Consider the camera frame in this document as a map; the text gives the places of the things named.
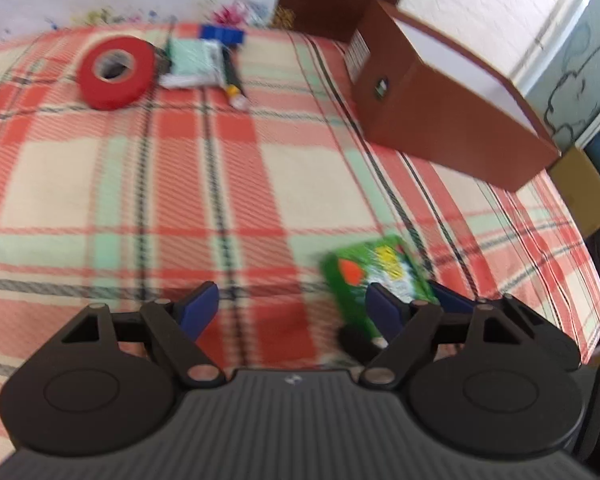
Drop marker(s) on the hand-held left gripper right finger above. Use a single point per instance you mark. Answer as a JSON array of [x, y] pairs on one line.
[[382, 310]]

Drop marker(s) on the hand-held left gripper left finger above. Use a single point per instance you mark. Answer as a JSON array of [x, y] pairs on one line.
[[200, 310]]

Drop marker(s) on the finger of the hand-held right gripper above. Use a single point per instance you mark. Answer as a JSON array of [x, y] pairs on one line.
[[355, 344], [450, 297]]

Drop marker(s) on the green snack packet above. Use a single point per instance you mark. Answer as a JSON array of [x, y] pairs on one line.
[[380, 265]]

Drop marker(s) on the brown cardboard box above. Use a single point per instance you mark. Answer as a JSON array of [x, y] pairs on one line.
[[430, 125]]

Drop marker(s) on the red plaid tablecloth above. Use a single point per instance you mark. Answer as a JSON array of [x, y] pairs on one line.
[[180, 185]]

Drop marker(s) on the tan cardboard box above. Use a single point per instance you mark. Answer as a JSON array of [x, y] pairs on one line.
[[580, 190]]

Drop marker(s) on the dark pen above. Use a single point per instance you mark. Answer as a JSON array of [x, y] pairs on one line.
[[232, 80]]

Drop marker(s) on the cartoon printed door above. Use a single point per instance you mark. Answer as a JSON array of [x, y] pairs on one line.
[[575, 90]]

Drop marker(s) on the mint green packet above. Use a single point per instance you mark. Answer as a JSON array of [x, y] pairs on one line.
[[192, 60]]

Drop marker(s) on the red tape roll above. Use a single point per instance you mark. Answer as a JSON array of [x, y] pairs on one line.
[[87, 80]]

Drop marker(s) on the small blue box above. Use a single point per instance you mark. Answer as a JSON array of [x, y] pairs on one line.
[[222, 35]]

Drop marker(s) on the white door frame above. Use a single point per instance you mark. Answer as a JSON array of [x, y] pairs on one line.
[[555, 25]]

